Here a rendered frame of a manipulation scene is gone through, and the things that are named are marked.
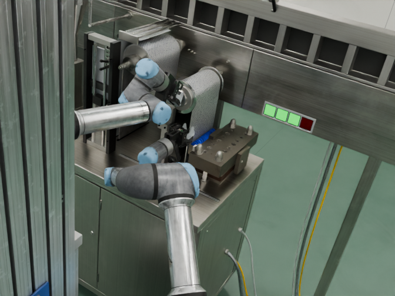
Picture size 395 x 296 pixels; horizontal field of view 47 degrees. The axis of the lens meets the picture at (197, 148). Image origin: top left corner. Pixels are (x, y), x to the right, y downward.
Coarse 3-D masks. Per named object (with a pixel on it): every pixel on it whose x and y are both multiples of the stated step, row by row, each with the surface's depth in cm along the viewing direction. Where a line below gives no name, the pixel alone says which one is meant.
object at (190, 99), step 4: (184, 88) 190; (188, 92) 189; (188, 96) 190; (188, 100) 191; (192, 100) 191; (188, 104) 192; (176, 108) 196; (180, 108) 195; (184, 108) 194; (188, 108) 193
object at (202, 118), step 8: (216, 96) 210; (208, 104) 205; (216, 104) 214; (192, 112) 194; (200, 112) 201; (208, 112) 209; (192, 120) 197; (200, 120) 205; (208, 120) 213; (200, 128) 208; (208, 128) 216; (200, 136) 212
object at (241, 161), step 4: (244, 148) 210; (248, 148) 210; (240, 152) 206; (244, 152) 207; (248, 152) 212; (240, 156) 205; (244, 156) 209; (248, 156) 213; (236, 160) 207; (240, 160) 207; (244, 160) 212; (236, 164) 208; (240, 164) 209; (244, 164) 214; (236, 168) 209; (240, 168) 211; (236, 172) 210
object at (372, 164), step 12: (372, 168) 213; (360, 180) 219; (372, 180) 215; (360, 192) 221; (360, 204) 223; (348, 216) 230; (348, 228) 232; (336, 240) 239; (348, 240) 235; (336, 252) 242; (336, 264) 245; (324, 276) 252; (324, 288) 255
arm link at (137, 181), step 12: (108, 168) 177; (120, 168) 168; (132, 168) 141; (144, 168) 139; (108, 180) 174; (120, 180) 142; (132, 180) 138; (144, 180) 137; (132, 192) 139; (144, 192) 138
